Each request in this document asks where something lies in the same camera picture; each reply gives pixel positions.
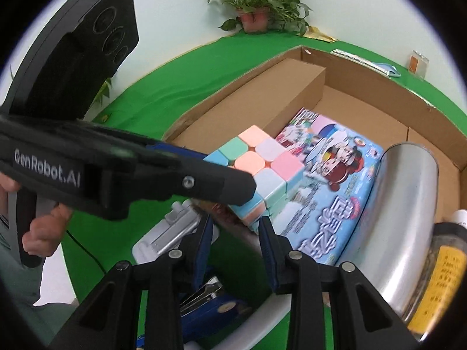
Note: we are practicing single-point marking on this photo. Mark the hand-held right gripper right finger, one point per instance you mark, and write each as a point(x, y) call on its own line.
point(271, 262)

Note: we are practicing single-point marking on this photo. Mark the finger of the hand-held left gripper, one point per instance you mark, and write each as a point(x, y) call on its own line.
point(204, 182)
point(171, 149)

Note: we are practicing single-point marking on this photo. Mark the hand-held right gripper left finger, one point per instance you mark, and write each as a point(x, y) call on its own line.
point(204, 259)

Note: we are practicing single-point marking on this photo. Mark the pastel puzzle cube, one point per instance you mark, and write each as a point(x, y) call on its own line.
point(262, 153)

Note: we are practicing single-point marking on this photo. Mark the colourful cartoon board game box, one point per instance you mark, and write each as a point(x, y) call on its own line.
point(328, 197)

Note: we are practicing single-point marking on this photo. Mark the large cardboard box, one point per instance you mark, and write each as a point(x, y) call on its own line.
point(365, 124)

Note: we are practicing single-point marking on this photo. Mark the person's left hand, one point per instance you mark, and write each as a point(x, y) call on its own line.
point(45, 233)

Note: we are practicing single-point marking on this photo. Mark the small leafy green plant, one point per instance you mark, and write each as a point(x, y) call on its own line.
point(104, 93)

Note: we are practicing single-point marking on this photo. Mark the white plastic holder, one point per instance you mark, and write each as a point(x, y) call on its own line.
point(178, 222)

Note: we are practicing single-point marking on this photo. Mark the blue stapler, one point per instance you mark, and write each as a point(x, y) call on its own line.
point(226, 306)

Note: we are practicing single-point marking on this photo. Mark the long plain cardboard insert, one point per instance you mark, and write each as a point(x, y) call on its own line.
point(277, 91)

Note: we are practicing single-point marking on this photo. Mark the stainless steel cup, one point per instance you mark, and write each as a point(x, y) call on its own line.
point(397, 207)

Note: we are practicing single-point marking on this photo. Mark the potted green plant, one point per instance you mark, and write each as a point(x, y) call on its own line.
point(253, 20)

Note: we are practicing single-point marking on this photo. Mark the bottle with yellow label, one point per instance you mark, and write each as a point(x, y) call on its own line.
point(441, 280)

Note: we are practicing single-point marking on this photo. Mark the person's grey-green clothing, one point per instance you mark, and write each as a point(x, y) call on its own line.
point(22, 291)

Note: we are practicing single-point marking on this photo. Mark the yellow paper packet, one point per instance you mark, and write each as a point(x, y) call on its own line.
point(317, 34)

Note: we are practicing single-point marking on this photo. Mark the white bottle cap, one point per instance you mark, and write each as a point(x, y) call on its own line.
point(460, 217)

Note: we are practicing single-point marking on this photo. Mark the flat green and white box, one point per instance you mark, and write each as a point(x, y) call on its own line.
point(359, 58)

